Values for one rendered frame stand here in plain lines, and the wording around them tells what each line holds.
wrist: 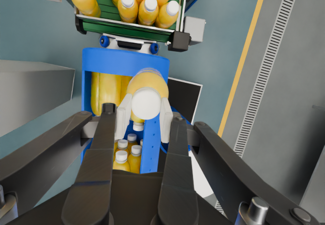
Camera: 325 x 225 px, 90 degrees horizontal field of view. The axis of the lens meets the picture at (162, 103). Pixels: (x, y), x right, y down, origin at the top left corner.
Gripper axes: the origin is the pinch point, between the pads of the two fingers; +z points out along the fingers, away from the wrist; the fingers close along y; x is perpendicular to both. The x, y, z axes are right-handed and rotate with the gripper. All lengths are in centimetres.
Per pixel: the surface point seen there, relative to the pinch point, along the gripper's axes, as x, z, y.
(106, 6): 25, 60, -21
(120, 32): 16, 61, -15
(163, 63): 5.4, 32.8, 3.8
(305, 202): -145, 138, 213
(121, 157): -26.3, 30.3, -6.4
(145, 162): -25.8, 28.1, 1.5
